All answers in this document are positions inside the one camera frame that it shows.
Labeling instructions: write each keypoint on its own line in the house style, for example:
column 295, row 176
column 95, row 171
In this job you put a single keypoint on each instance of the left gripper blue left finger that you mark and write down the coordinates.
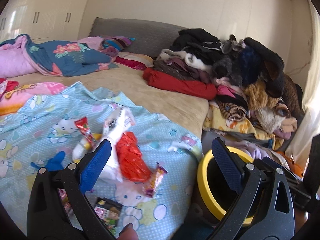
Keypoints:
column 47, row 217

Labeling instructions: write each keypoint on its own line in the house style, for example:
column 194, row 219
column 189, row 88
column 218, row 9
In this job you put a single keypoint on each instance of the red plastic bag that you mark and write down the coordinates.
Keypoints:
column 132, row 165

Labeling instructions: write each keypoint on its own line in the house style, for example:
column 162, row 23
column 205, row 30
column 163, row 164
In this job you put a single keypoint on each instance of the left hand painted nails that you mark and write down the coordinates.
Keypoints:
column 128, row 233

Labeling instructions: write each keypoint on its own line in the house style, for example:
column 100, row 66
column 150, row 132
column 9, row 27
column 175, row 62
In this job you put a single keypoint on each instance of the black cartoon snack packet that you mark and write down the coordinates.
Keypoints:
column 109, row 213

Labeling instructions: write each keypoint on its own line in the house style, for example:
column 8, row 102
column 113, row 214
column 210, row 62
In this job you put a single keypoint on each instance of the white yellow snack bag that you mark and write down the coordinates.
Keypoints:
column 117, row 123

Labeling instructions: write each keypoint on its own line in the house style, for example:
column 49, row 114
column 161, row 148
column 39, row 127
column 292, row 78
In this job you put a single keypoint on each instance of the white curtain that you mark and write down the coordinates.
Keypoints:
column 300, row 146

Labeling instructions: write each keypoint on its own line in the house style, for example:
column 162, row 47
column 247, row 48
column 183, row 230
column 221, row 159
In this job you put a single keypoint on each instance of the tan bed sheet mattress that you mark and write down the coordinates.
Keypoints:
column 187, row 111

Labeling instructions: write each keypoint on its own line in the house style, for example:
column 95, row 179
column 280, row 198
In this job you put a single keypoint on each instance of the light blue Hello Kitty blanket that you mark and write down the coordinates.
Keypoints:
column 36, row 135

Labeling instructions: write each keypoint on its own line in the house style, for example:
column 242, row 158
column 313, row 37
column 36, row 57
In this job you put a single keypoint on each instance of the white wardrobe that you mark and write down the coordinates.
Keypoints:
column 42, row 20

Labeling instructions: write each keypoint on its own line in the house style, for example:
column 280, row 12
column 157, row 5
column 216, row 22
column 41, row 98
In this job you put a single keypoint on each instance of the grey quilted headboard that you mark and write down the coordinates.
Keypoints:
column 150, row 36

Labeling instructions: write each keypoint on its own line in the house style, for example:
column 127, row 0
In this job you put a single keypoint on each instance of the yellow cartoon blanket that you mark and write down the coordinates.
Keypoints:
column 244, row 130

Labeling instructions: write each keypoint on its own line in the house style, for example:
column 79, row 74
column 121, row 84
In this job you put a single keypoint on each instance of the red candy wrapper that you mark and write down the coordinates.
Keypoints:
column 85, row 130

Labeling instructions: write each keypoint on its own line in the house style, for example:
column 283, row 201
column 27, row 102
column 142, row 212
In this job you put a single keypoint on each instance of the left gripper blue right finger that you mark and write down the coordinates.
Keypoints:
column 264, row 206

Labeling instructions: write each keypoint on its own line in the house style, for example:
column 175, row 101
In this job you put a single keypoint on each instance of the pink orange cartoon blanket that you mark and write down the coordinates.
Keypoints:
column 13, row 100

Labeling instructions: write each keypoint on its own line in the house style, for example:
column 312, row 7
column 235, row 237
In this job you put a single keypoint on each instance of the blue floral pink quilt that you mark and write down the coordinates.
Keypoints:
column 21, row 56

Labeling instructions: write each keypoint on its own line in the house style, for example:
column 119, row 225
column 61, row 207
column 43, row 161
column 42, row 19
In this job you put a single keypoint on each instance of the red white pillow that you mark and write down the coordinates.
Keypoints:
column 134, row 61

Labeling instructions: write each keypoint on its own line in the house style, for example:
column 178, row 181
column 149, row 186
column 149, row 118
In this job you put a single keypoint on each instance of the striped colourful pillow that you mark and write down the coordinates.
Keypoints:
column 112, row 45

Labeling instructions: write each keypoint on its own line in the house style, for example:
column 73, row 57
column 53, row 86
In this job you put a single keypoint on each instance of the pile of dark clothes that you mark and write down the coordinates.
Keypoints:
column 242, row 62

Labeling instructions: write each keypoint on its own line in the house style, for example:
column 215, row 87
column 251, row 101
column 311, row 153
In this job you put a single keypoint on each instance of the red folded garment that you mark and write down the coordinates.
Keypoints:
column 167, row 82

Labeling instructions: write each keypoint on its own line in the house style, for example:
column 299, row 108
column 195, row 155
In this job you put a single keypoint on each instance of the brown plush toy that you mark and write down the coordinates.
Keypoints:
column 272, row 112

